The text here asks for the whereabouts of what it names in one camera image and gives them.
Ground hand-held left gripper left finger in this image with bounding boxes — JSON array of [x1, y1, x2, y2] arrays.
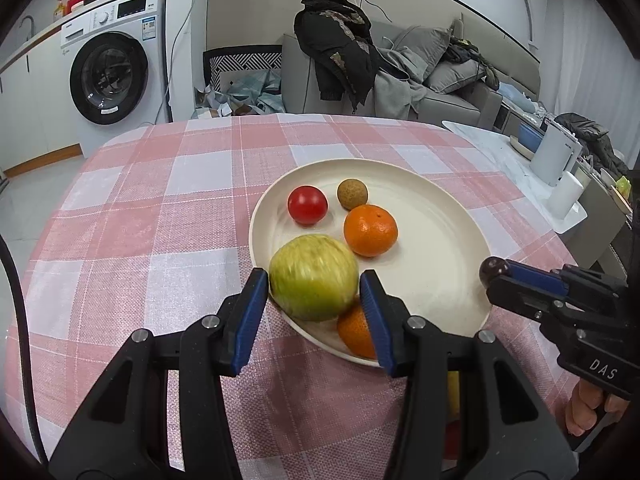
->
[[47, 267, 271, 480]]

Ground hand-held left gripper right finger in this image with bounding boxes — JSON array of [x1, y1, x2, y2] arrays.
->
[[358, 269, 581, 480]]

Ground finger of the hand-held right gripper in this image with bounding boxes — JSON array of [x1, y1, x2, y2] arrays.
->
[[504, 260, 572, 299], [487, 276, 557, 323]]

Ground orange mandarin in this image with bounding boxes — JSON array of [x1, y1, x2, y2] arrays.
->
[[336, 305, 378, 360], [343, 204, 399, 257]]

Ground dark purple plum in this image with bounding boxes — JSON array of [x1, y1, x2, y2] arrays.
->
[[478, 256, 508, 286]]

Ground green apple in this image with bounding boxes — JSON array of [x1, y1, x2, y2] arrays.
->
[[269, 234, 360, 322]]

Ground cream round plate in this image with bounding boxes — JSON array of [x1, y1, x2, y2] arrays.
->
[[248, 158, 493, 368]]

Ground red tomato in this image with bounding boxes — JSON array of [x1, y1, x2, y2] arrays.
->
[[287, 185, 329, 226]]

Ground brown longan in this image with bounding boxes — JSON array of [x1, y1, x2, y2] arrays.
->
[[336, 178, 369, 210]]

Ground person's right hand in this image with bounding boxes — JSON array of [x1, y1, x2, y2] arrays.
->
[[565, 381, 632, 437]]

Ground white cylinder container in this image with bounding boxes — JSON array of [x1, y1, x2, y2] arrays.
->
[[547, 171, 585, 218]]

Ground white marble side table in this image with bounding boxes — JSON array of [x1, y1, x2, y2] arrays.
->
[[441, 120, 588, 235]]

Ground white tabletop appliance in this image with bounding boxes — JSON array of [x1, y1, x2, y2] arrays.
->
[[530, 119, 583, 187]]

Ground blue bowl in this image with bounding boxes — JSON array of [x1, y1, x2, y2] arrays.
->
[[517, 122, 546, 153]]

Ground dark puffer jacket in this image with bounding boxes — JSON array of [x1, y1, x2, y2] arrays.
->
[[555, 112, 631, 176]]

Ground pink checked tablecloth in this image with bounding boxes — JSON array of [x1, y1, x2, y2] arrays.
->
[[17, 112, 581, 480]]

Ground grey sofa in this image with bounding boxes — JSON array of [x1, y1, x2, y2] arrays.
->
[[281, 12, 541, 133]]

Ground small grey cushion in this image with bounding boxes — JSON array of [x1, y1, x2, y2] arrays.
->
[[422, 57, 488, 93]]

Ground pale plastic bags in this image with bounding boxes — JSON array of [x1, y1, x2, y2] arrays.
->
[[192, 67, 286, 118]]

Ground grey blanket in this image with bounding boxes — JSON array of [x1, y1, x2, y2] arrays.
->
[[372, 67, 428, 121]]

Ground dark clothes pile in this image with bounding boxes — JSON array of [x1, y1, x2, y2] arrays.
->
[[445, 35, 501, 86]]

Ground large grey cushion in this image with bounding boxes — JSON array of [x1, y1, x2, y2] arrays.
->
[[392, 25, 451, 81]]

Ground black patterned basket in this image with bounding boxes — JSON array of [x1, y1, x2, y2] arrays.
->
[[202, 45, 283, 111]]

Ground white washing machine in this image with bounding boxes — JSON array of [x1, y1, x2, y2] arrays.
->
[[60, 0, 168, 126]]

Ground black jacket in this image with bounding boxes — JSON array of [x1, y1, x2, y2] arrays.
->
[[293, 0, 383, 113]]

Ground white kitchen counter cabinets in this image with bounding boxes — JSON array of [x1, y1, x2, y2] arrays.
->
[[0, 25, 83, 171]]

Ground thick black cable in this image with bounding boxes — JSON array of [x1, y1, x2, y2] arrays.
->
[[0, 234, 51, 463]]

